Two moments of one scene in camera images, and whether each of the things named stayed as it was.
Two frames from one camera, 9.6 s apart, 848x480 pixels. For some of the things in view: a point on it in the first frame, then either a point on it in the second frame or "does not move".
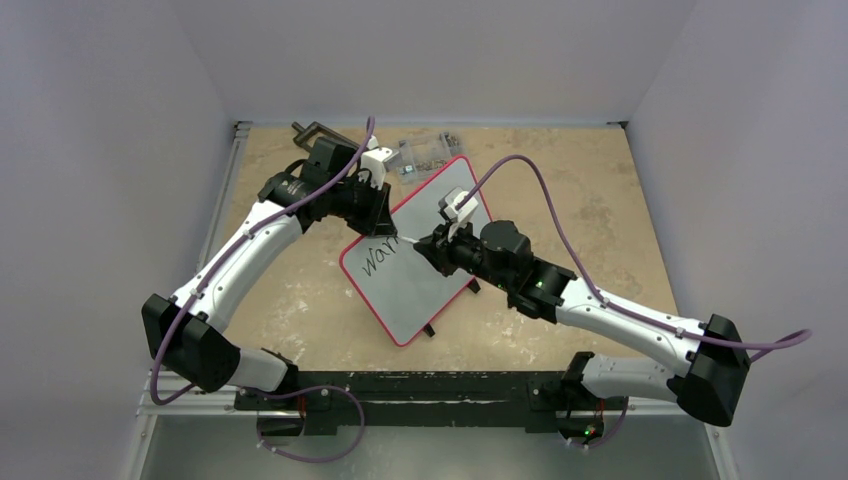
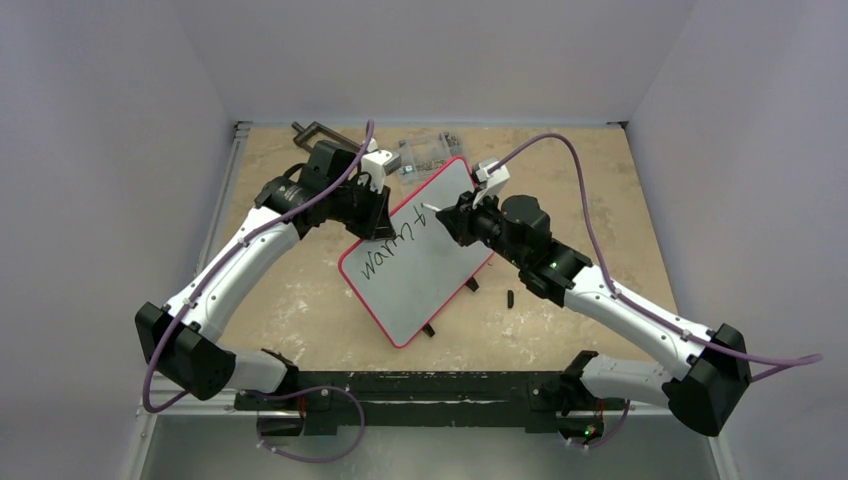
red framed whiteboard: (404, 287) does not move
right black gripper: (439, 249) to (465, 221)
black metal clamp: (304, 134) does not move
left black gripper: (376, 221) does not move
